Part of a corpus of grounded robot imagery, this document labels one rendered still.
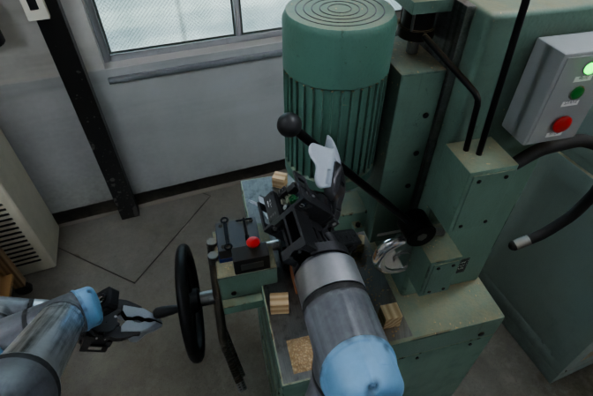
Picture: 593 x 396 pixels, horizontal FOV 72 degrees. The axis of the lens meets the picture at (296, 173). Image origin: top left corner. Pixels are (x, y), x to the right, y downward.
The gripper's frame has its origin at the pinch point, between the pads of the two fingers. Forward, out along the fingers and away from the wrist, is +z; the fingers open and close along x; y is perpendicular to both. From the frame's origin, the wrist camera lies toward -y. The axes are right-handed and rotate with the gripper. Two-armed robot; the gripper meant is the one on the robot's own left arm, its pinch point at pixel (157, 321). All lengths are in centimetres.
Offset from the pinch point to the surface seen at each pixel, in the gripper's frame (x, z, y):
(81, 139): -128, -22, 53
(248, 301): -1.3, 18.2, -9.1
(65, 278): -88, -11, 108
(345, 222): -4.7, 29.6, -36.2
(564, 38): 5, 31, -87
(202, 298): -7.4, 11.0, 0.2
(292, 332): 10.2, 23.6, -15.6
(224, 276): -3.0, 9.9, -14.6
